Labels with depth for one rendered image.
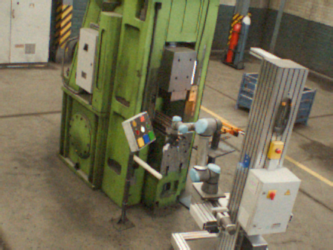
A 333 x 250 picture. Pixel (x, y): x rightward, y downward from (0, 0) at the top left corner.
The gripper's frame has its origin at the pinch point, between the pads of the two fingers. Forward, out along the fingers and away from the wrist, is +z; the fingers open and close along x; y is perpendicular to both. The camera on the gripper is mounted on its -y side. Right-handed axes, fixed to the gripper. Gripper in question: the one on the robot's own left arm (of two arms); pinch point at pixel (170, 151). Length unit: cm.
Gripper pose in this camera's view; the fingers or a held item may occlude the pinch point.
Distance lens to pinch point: 408.6
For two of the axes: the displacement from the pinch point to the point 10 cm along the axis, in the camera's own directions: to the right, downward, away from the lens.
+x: 9.4, 0.1, 3.5
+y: 3.2, 4.0, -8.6
